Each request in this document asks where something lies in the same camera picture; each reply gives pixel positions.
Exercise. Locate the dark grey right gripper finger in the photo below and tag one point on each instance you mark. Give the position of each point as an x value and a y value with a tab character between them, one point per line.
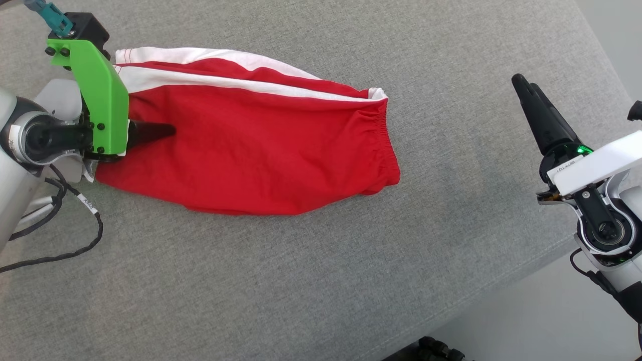
562	128
539	120

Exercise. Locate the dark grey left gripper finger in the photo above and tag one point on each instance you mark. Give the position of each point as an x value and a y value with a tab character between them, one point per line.
148	133

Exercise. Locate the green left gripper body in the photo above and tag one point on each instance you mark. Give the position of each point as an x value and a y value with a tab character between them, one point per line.
105	100

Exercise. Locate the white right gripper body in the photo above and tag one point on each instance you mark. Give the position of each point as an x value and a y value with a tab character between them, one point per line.
597	168

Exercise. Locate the red shorts with white stripes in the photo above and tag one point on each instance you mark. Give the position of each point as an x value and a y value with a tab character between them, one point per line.
251	150

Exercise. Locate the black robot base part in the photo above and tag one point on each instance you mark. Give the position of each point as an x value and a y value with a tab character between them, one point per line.
436	351

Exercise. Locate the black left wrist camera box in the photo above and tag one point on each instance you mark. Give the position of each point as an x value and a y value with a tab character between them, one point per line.
88	27

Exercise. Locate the teal left camera connector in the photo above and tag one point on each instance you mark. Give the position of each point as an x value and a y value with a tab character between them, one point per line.
55	20

